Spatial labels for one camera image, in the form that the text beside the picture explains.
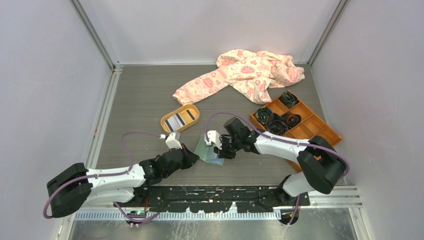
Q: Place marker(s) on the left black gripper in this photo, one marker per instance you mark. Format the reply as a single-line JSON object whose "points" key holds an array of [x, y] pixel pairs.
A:
{"points": [[190, 157]]}

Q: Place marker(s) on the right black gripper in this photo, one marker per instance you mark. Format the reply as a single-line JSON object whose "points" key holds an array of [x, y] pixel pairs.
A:
{"points": [[223, 152]]}

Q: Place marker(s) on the green card holder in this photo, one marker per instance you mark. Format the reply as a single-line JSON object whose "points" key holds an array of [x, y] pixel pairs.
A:
{"points": [[207, 154]]}

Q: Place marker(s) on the yellow oval tray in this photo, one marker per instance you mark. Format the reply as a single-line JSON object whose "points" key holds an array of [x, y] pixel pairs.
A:
{"points": [[182, 111]]}

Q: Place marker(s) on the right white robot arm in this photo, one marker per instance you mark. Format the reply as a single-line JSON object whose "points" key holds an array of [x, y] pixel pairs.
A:
{"points": [[321, 166]]}

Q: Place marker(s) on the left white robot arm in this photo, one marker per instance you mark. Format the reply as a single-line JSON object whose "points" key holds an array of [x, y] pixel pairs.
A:
{"points": [[78, 186]]}

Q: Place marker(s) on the rolled dark tie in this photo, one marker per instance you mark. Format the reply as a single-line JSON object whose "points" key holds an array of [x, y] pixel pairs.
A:
{"points": [[262, 114], [288, 99], [276, 125]]}

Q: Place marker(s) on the rolled dark tie front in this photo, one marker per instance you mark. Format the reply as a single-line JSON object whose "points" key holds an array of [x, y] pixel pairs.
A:
{"points": [[276, 125]]}

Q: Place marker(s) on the orange compartment organizer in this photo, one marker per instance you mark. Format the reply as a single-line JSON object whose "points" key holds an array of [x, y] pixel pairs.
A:
{"points": [[311, 124]]}

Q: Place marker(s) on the rolled brown tie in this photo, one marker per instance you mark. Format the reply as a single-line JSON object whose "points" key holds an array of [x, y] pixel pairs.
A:
{"points": [[291, 119]]}

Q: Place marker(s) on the rolled dark tie back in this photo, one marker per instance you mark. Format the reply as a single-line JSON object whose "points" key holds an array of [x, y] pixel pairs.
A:
{"points": [[288, 99]]}

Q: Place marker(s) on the pink patterned garment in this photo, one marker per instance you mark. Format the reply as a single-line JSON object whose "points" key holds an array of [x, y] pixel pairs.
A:
{"points": [[249, 73]]}

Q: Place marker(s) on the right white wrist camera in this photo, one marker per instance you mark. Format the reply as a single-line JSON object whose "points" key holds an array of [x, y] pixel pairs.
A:
{"points": [[212, 139]]}

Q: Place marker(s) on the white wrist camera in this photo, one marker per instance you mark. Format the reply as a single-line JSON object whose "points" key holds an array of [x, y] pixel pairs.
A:
{"points": [[172, 140], [212, 139]]}

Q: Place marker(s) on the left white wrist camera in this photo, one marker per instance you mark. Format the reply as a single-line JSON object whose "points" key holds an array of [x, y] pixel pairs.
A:
{"points": [[172, 140]]}

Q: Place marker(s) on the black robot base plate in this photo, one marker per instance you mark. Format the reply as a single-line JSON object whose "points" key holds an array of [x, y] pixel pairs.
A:
{"points": [[212, 199]]}

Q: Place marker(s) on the aluminium frame rail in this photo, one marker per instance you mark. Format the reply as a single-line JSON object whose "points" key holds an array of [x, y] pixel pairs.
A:
{"points": [[86, 13]]}

